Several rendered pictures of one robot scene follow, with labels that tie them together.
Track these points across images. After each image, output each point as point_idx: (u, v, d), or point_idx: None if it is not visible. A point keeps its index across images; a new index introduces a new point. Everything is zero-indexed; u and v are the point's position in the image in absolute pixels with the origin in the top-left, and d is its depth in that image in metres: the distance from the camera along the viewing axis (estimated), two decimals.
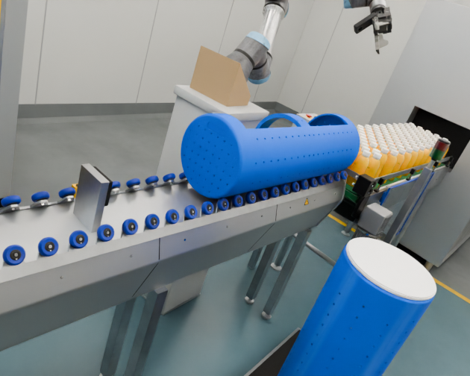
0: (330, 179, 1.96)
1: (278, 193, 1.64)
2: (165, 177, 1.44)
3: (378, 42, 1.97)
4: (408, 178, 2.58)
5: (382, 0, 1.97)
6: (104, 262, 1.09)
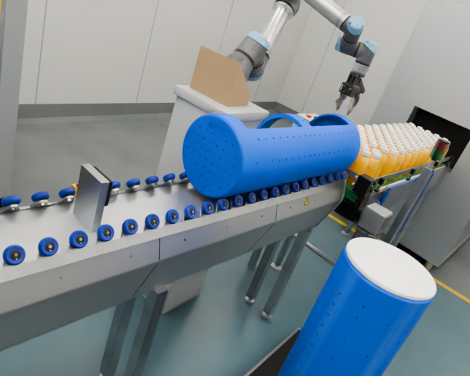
0: (330, 178, 1.96)
1: (277, 194, 1.63)
2: (165, 177, 1.44)
3: (350, 105, 2.12)
4: (408, 178, 2.58)
5: (353, 63, 2.05)
6: (104, 262, 1.09)
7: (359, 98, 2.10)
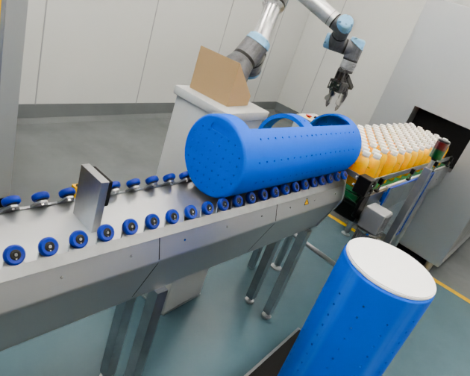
0: (330, 178, 1.96)
1: (277, 195, 1.63)
2: (165, 177, 1.44)
3: (338, 101, 2.16)
4: (408, 178, 2.58)
5: (342, 60, 2.09)
6: (104, 262, 1.09)
7: (347, 95, 2.14)
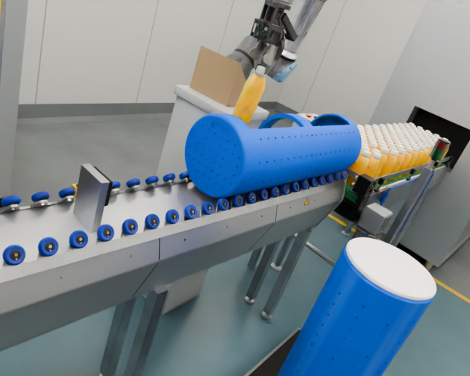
0: (330, 178, 1.96)
1: (277, 195, 1.63)
2: (165, 177, 1.44)
3: (269, 57, 1.32)
4: (408, 178, 2.58)
5: None
6: (104, 262, 1.09)
7: (283, 48, 1.29)
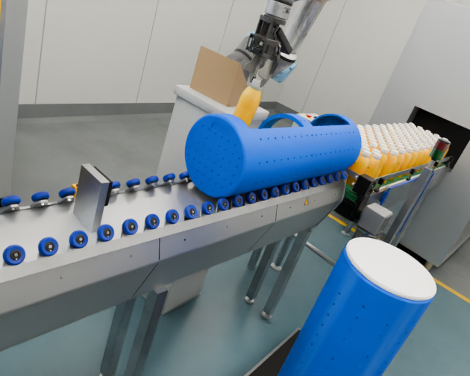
0: (330, 178, 1.96)
1: (277, 195, 1.63)
2: (165, 177, 1.44)
3: (264, 71, 1.34)
4: (408, 178, 2.58)
5: (267, 2, 1.26)
6: (104, 262, 1.09)
7: (278, 61, 1.31)
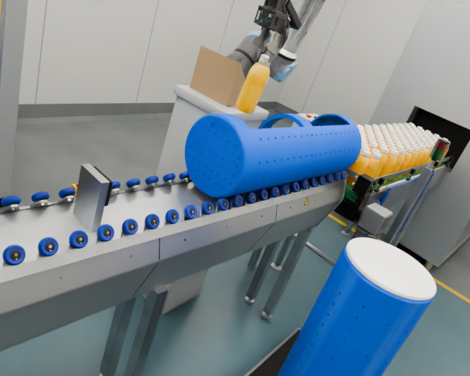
0: (330, 178, 1.96)
1: (277, 195, 1.63)
2: (165, 177, 1.44)
3: (273, 45, 1.30)
4: (408, 178, 2.58)
5: None
6: (104, 262, 1.09)
7: (287, 35, 1.28)
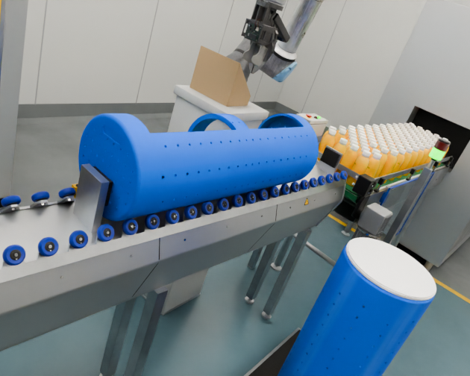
0: (330, 177, 1.96)
1: (275, 195, 1.62)
2: None
3: (258, 57, 1.30)
4: (408, 178, 2.58)
5: None
6: (104, 262, 1.09)
7: (273, 50, 1.27)
